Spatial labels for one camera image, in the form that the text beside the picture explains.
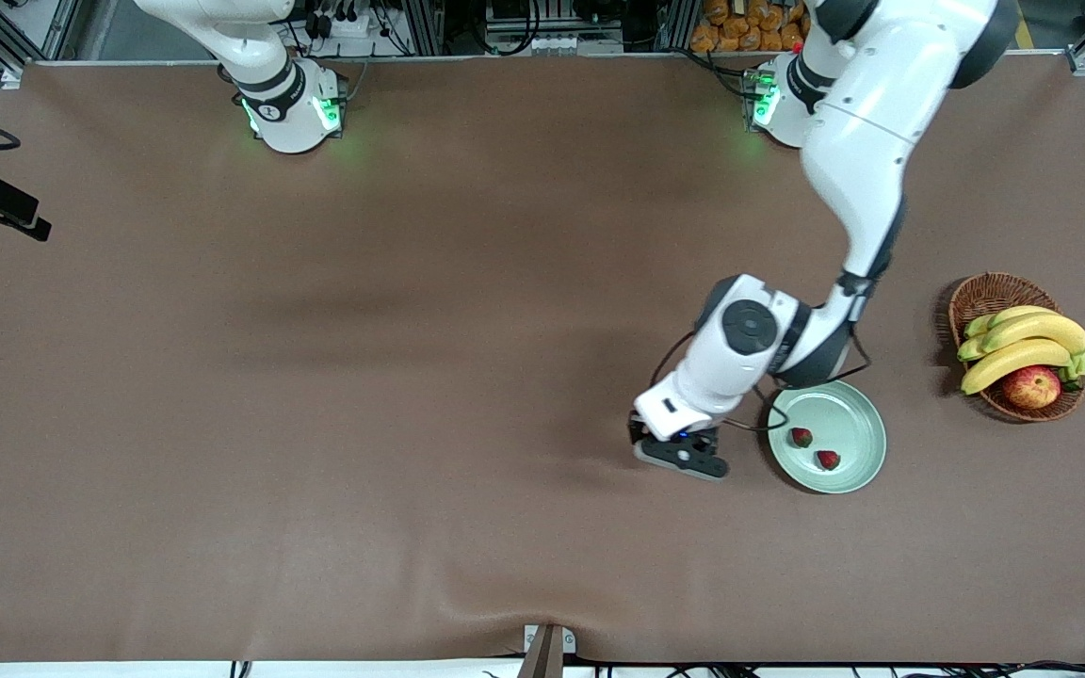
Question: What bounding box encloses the pale green round plate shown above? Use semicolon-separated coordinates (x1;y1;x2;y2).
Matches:
768;381;887;494

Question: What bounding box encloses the brown table mat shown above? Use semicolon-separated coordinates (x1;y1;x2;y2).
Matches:
0;55;1085;665

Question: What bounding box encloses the brown wicker basket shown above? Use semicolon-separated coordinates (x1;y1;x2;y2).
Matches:
948;272;1085;423

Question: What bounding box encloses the red apple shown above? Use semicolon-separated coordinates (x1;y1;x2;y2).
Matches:
1001;366;1062;411

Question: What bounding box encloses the white terminal block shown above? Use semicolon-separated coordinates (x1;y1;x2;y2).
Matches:
524;33;623;55

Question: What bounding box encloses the white power strip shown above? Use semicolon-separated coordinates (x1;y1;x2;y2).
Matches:
312;8;369;39

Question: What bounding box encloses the orange bread pile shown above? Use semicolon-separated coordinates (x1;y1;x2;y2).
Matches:
690;0;817;53

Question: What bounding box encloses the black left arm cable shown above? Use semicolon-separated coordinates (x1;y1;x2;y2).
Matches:
646;273;875;434

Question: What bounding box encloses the metal table edge bracket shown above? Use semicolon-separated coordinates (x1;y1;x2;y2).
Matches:
524;624;576;678

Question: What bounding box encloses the aluminium frame post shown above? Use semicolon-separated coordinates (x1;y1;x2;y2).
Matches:
656;0;699;53
399;0;445;56

